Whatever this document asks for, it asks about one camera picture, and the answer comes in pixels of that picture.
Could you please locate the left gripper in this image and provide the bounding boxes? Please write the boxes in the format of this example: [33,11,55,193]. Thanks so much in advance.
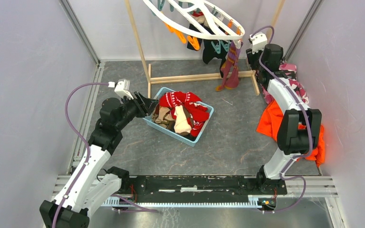
[115,91,160,131]

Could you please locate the teal clothespin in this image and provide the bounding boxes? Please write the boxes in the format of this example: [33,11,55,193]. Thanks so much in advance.
[211,40,231,54]

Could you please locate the red white patterned sock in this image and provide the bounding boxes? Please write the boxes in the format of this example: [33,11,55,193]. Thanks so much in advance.
[159,91,202,108]

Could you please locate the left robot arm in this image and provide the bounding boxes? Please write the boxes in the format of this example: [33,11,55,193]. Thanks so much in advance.
[39,92,159,228]

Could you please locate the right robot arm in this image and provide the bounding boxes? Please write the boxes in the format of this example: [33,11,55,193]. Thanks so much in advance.
[246,44,322,194]

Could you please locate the wooden hanger stand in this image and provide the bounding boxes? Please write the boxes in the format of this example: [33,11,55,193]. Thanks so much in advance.
[124,0,285,98]

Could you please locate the white round sock hanger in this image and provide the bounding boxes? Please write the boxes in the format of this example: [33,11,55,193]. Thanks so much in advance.
[143,0,245,40]

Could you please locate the tan sock in basket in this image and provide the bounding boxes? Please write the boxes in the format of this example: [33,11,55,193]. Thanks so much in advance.
[152,104,175,130]

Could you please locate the purple striped hanging sock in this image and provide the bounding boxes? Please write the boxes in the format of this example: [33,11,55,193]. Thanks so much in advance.
[215,39,242,91]

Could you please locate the pink camouflage cloth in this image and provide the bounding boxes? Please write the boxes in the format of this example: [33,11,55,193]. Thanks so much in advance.
[262,63,309,105]

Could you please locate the cream white sock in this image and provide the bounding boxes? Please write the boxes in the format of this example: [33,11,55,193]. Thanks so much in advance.
[174,105,192,136]

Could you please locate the red sock in basket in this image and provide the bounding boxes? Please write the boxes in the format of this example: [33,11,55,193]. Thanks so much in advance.
[184,102,210,137]

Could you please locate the black hanging sock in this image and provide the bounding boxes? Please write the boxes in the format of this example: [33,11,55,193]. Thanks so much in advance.
[198,38,227,64]

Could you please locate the light blue laundry basket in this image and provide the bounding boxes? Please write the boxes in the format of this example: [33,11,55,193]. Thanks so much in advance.
[143,102,214,147]

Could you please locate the orange clothespin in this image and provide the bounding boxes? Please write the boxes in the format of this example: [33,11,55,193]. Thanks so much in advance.
[165,23,201,51]

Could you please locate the beige red cuffed sock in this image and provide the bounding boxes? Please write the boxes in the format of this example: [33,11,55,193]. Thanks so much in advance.
[191,12,209,27]

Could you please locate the orange cloth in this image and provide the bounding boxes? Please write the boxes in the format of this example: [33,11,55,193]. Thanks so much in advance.
[256,101,326,167]

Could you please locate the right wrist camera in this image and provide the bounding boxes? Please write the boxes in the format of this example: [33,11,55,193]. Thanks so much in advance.
[249,32,268,54]

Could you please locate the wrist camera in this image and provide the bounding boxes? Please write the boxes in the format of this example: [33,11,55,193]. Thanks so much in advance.
[249,32,268,54]
[108,79,134,100]

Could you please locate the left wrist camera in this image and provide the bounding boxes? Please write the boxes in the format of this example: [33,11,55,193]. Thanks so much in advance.
[108,79,134,100]

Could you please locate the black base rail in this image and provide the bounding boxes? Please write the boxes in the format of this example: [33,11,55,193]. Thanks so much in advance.
[115,175,288,203]

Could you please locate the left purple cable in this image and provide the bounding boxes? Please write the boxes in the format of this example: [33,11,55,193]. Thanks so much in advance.
[50,82,160,228]

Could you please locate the purple cable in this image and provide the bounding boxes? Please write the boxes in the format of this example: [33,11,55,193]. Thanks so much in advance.
[50,82,160,228]
[251,25,314,214]

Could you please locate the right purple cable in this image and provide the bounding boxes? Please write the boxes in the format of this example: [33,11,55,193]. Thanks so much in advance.
[251,25,314,214]

